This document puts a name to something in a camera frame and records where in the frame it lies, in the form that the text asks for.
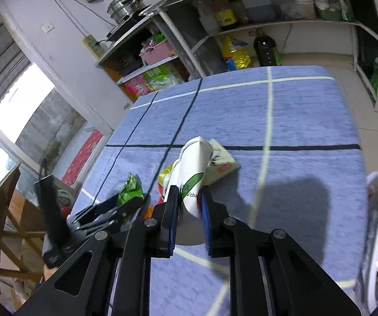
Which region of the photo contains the green snack wrapper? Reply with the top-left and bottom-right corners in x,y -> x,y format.
117,173 -> 144,207

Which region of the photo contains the white paper cup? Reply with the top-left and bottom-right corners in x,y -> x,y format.
165,136 -> 213,218

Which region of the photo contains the white printed paper packet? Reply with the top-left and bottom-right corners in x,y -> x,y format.
203,139 -> 240,185

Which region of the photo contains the red foil packet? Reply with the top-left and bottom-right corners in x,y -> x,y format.
143,183 -> 165,219

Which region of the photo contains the yellow wrapper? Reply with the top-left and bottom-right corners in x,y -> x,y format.
158,164 -> 173,187

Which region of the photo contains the person's left hand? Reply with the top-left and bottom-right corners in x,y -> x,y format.
43,265 -> 58,281

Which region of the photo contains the red floor mat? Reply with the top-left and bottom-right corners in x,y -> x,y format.
61,131 -> 103,186

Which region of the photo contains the wooden chair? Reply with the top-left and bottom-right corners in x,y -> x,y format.
0,165 -> 45,293

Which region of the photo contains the blue checked tablecloth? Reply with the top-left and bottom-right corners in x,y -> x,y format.
67,65 -> 371,316

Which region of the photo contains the green packaged food bag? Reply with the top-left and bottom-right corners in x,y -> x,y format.
143,63 -> 185,91

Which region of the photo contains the white power strip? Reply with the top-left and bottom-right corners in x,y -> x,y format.
82,35 -> 105,59

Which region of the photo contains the pink plastic basket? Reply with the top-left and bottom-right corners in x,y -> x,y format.
139,39 -> 177,65

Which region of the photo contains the yellow cooking oil bottle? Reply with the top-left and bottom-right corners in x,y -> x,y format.
220,35 -> 252,71

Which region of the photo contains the black induction cooker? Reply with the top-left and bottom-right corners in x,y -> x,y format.
106,12 -> 152,42

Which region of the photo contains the dark soy sauce jug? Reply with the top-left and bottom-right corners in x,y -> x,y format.
253,28 -> 281,66

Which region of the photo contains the stainless steel steamer pot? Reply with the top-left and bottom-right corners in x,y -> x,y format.
107,0 -> 146,25

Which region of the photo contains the white metal shelf rack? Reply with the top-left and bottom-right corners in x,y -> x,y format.
98,0 -> 378,108

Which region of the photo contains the yellow label vinegar bottle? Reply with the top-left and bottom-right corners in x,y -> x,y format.
211,0 -> 239,30

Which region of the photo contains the translucent blue liquid jug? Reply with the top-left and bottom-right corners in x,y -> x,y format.
242,0 -> 277,22

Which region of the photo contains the white plastic bucket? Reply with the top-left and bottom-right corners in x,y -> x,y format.
290,0 -> 316,20

